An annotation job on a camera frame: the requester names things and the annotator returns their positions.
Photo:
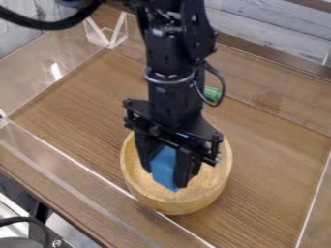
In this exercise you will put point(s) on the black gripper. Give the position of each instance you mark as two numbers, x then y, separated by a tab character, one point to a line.
195	139

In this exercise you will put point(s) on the blue rectangular block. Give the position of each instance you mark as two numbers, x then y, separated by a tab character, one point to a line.
163	164

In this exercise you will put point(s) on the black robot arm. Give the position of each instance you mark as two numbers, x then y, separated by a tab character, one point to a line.
179	40

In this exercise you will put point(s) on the brown wooden bowl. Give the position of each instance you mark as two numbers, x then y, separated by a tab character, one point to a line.
175	201

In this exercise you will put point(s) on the green white marker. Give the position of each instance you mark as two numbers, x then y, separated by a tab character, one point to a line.
212	93

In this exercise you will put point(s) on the clear acrylic tray walls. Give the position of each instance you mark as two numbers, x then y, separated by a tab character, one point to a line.
63	143

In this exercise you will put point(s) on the black metal table frame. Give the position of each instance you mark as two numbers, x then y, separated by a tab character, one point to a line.
41	237

